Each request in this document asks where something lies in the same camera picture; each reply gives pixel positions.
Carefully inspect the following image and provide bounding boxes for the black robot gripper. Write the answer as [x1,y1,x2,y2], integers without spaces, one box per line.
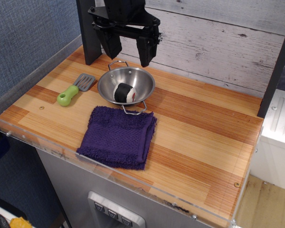
[88,0,161,67]

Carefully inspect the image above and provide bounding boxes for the black and white sushi roll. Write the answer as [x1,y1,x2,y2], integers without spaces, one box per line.
[113,83,136,103]

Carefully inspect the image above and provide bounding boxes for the purple folded towel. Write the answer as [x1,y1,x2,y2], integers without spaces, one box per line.
[77,106,157,170]

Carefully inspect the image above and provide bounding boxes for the silver cabinet with buttons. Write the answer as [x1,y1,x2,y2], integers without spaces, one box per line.
[38,150,229,228]

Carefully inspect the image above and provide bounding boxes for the clear acrylic edge guard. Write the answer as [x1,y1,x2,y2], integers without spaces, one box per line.
[0,47,263,228]

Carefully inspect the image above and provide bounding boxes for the white aluminium side unit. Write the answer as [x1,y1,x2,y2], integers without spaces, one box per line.
[250,89,285,189]

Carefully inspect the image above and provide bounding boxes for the yellow object at corner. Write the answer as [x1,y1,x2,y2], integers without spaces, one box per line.
[9,217,33,228]

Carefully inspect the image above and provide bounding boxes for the stainless steel bowl with handles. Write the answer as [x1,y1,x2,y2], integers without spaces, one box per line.
[97,60,155,115]

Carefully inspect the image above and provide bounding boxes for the dark grey left post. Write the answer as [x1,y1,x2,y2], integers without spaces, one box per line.
[76,0,102,65]

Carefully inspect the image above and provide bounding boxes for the dark grey post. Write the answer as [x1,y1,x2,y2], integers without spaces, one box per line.
[76,0,102,65]
[257,39,285,118]

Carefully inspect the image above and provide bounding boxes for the green handled grey spatula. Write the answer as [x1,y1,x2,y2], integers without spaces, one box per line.
[57,73,95,107]

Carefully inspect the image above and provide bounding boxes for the dark grey right post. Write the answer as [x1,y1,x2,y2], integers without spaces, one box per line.
[257,39,285,118]

